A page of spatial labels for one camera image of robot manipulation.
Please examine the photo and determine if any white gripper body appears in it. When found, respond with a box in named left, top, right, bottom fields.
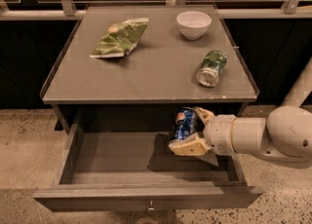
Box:
left=203, top=115, right=236, bottom=156

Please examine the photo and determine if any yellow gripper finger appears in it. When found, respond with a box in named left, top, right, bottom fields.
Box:
left=169, top=132, right=211, bottom=156
left=193, top=106, right=215, bottom=125

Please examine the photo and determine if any blue pepsi can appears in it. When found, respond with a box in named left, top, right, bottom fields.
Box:
left=172, top=107, right=197, bottom=140

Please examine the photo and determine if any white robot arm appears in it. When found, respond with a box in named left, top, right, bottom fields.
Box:
left=169, top=106, right=312, bottom=168

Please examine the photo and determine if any green soda can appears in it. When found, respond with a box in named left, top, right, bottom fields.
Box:
left=197, top=50, right=227, bottom=87

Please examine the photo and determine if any silver drawer knob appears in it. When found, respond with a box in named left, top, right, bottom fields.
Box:
left=147, top=201, right=155, bottom=211

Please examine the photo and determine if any open grey top drawer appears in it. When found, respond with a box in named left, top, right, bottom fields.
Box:
left=33, top=124, right=263, bottom=211

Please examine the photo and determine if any grey cabinet with counter top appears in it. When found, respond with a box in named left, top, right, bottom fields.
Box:
left=41, top=5, right=258, bottom=129

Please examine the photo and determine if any white ceramic bowl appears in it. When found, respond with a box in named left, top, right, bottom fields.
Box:
left=176, top=11, right=212, bottom=40

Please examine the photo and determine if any white diagonal pipe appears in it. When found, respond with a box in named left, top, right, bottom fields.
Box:
left=282, top=57, right=312, bottom=107

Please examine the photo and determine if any green chip bag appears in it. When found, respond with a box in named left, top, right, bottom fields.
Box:
left=90, top=18, right=149, bottom=58

